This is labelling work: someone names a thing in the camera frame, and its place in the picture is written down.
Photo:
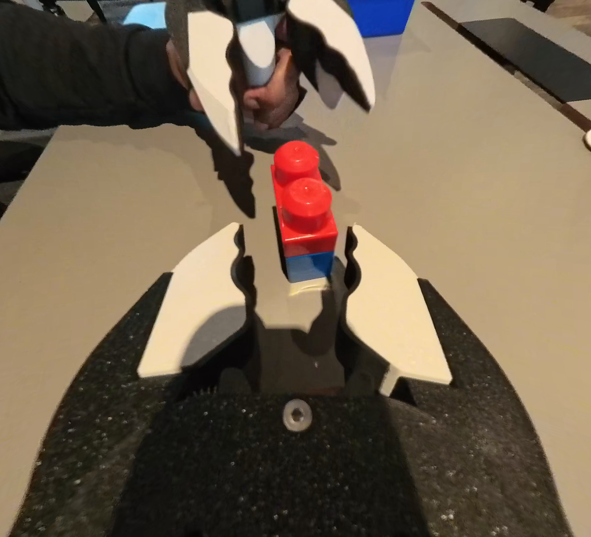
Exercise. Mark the person's left forearm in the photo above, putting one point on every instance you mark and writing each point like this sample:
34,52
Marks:
83,66

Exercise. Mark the person's left hand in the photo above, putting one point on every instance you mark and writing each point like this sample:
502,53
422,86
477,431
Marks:
272,103

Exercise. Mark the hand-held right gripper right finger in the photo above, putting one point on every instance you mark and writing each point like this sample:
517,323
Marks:
392,315

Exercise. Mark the black table panel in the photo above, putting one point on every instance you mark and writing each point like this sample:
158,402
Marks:
531,56

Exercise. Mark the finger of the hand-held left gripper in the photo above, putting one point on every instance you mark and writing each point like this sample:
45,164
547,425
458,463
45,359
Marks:
210,66
332,29

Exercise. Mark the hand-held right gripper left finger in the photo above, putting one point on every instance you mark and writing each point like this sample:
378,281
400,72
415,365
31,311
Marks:
194,306

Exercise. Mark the light blue seat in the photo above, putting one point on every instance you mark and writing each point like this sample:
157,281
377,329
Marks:
143,17

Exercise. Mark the red two-stud block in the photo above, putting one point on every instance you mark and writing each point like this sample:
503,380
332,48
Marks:
304,218

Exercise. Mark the blue block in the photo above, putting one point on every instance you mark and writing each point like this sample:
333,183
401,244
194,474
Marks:
309,267

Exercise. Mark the white rounded tray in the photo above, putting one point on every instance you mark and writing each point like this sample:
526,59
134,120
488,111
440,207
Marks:
588,140

